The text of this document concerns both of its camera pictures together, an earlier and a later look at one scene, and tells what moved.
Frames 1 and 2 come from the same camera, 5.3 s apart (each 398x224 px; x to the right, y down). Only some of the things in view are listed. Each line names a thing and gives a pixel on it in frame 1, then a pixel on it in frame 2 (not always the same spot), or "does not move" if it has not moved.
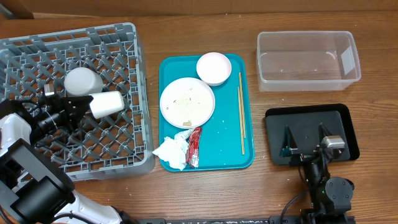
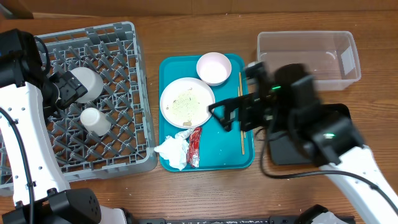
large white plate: [187, 102] does not move
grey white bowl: [83, 81] does not move
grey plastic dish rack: [91, 147] does not move
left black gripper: [66, 108] to [71, 88]
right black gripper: [287, 144] to [243, 109]
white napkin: [174, 150] does not move
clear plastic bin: [306, 61] does not move
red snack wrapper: [193, 153] does not move
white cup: [106, 102] to [95, 122]
